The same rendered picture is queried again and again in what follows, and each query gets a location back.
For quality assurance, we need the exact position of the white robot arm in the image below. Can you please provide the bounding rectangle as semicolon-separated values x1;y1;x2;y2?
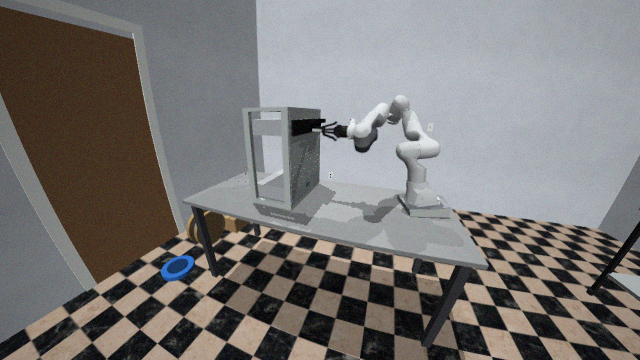
347;95;441;207

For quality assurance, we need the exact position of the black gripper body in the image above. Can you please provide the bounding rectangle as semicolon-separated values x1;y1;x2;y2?
333;125;348;138

